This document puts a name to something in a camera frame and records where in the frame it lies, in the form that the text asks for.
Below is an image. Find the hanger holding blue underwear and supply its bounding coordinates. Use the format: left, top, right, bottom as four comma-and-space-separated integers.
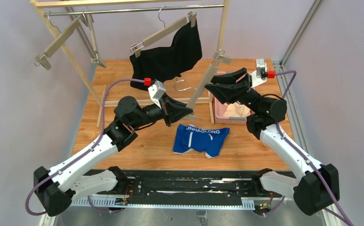
174, 49, 232, 121

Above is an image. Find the beige underwear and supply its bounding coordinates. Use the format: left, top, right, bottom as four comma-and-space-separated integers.
223, 103, 251, 118

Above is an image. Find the blue underwear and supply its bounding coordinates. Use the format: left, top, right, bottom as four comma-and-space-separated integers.
173, 124, 230, 159

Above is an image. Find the black underwear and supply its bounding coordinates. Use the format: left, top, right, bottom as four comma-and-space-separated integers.
129, 22, 203, 82

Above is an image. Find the hanger holding black underwear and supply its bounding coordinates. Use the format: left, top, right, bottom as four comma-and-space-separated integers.
130, 6, 197, 57

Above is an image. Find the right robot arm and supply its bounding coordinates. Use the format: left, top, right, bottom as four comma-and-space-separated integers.
205, 68, 340, 216

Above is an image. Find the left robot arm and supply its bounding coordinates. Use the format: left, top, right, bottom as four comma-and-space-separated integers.
28, 94, 193, 217

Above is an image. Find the empty hanger on rack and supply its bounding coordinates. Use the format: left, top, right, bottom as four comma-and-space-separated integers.
34, 16, 86, 70

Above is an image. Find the pink plastic basket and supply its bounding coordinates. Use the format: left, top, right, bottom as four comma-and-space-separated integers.
214, 71, 259, 125

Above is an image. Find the wooden clothes rack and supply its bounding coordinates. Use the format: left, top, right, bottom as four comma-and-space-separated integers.
30, 0, 232, 125

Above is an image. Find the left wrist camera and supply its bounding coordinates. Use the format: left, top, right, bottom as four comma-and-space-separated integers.
148, 81, 166, 108

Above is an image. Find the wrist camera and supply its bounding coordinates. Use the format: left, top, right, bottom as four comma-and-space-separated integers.
148, 81, 166, 108
250, 58, 268, 88

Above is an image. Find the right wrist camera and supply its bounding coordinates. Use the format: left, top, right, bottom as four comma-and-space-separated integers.
250, 58, 268, 88

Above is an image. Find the aluminium frame post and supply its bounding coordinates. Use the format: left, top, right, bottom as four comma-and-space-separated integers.
279, 0, 324, 67

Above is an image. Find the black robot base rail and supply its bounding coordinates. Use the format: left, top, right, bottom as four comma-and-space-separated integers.
85, 169, 282, 216

